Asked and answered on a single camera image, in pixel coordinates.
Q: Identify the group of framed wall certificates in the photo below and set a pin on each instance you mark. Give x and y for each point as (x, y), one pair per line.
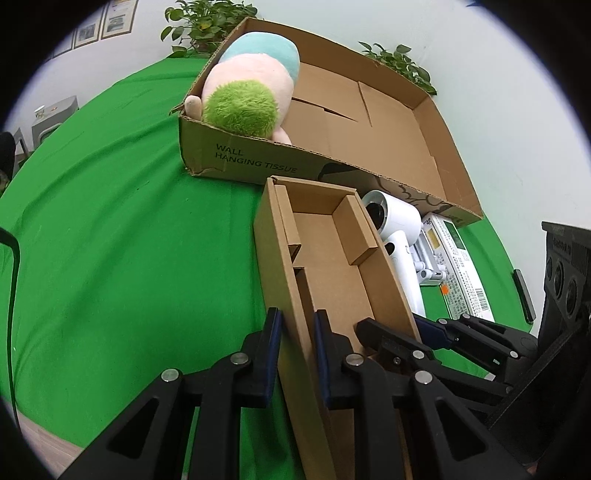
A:
(117, 18)

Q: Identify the black slim device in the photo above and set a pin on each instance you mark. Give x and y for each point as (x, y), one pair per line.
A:
(524, 295)

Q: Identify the potted green plant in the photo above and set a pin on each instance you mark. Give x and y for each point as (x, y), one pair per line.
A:
(203, 23)
(401, 62)

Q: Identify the grey metal cabinet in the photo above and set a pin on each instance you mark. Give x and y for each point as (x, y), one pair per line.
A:
(53, 122)

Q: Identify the pink teal green plush toy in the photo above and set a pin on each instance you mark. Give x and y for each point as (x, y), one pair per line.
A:
(249, 78)

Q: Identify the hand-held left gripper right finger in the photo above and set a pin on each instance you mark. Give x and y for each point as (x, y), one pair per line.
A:
(323, 362)

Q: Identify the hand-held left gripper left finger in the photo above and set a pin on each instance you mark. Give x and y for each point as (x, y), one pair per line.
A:
(272, 353)

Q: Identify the small narrow cardboard box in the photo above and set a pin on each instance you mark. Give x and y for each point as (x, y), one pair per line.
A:
(332, 277)

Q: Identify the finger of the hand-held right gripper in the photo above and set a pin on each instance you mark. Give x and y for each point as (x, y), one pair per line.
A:
(392, 339)
(431, 330)

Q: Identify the large cardboard box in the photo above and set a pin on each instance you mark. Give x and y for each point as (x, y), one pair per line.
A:
(397, 138)

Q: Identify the dark chair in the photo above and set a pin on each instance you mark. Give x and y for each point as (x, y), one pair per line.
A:
(6, 152)

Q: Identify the white hair dryer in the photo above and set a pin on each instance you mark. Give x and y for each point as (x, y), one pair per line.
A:
(397, 217)

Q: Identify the green table cloth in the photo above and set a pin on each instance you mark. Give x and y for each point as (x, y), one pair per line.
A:
(115, 230)

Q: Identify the white printed paper box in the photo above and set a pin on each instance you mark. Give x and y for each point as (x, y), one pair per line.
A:
(461, 272)

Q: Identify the white folding phone stand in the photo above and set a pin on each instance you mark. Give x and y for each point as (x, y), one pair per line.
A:
(429, 270)

